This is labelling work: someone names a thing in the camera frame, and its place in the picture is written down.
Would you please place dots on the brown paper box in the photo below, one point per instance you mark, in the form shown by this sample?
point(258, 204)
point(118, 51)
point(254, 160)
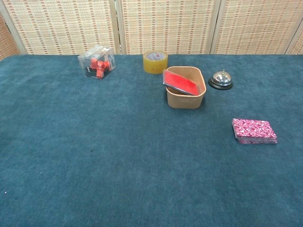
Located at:
point(184, 101)

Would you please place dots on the woven bamboo screen panel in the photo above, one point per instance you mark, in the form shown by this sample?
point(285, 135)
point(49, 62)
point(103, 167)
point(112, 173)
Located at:
point(165, 23)
point(64, 23)
point(7, 40)
point(298, 47)
point(255, 23)

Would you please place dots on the blue felt table cloth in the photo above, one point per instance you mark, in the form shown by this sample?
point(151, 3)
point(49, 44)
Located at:
point(94, 142)

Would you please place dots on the pink patterned pouch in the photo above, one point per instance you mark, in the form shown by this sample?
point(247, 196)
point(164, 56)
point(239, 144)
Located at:
point(258, 141)

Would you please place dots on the silver call bell black base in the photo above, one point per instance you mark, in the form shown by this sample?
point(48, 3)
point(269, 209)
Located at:
point(221, 79)

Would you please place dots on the yellowish packing tape roll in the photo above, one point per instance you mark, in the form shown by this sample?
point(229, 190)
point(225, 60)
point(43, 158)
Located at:
point(154, 66)

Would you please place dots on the red ink pad case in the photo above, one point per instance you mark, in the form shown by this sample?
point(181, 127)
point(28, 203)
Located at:
point(180, 81)

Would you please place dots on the clear plastic box red pieces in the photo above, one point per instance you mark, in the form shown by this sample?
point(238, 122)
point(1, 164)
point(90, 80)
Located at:
point(94, 59)

